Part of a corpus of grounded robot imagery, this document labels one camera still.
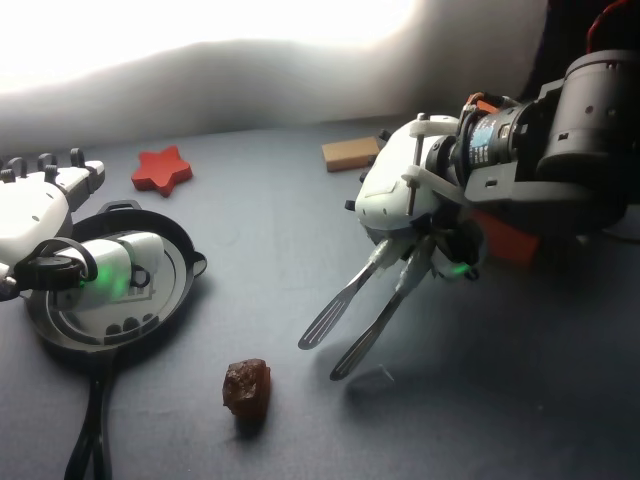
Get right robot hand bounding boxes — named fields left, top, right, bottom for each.
left=344, top=113, right=489, bottom=284

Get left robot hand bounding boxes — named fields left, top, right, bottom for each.
left=0, top=148, right=167, bottom=311

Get metal slotted tongs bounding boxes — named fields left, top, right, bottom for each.
left=298, top=234, right=437, bottom=382

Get brown meat piece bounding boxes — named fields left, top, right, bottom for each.
left=221, top=357, right=273, bottom=417

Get black cast iron frying pan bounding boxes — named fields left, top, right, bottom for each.
left=24, top=199, right=209, bottom=480

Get tan wooden block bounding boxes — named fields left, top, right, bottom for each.
left=321, top=136, right=384, bottom=173

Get grey table cloth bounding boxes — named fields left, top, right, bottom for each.
left=0, top=112, right=640, bottom=480

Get red star block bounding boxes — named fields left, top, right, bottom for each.
left=130, top=145, right=194, bottom=199

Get orange cube box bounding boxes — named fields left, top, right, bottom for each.
left=469, top=208, right=542, bottom=269

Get white backdrop sheet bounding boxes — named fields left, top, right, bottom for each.
left=0, top=0, right=549, bottom=156

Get red black twisted wire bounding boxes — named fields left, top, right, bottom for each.
left=583, top=0, right=632, bottom=53

